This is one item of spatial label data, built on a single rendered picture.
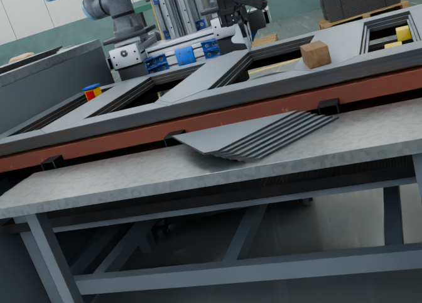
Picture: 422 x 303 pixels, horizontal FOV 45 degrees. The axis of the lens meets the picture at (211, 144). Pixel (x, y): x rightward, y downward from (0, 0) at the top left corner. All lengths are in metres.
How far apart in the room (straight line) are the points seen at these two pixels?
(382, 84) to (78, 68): 1.64
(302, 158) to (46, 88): 1.51
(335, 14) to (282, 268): 6.39
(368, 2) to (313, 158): 6.84
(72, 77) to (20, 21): 10.61
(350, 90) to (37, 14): 11.82
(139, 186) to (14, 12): 12.03
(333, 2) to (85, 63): 5.56
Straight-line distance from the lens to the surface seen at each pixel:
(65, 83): 2.49
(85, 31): 12.54
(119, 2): 2.56
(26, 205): 1.43
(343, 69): 1.35
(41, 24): 12.92
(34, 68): 2.34
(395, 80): 1.35
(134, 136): 1.56
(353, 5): 7.83
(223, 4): 1.74
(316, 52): 1.40
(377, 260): 1.59
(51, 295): 2.08
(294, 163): 1.09
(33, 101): 2.28
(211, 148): 1.18
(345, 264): 1.61
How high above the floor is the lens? 1.13
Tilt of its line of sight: 16 degrees down
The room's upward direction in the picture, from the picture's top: 17 degrees counter-clockwise
